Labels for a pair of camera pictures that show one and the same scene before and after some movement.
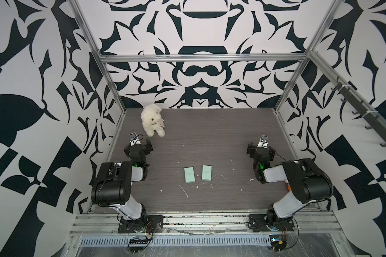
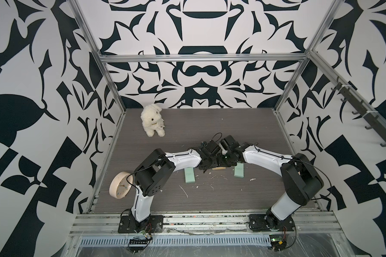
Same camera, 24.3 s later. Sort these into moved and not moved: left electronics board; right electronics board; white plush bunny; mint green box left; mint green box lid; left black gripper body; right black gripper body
Moved: right black gripper body; mint green box lid; left black gripper body
Not moved: mint green box left; white plush bunny; left electronics board; right electronics board
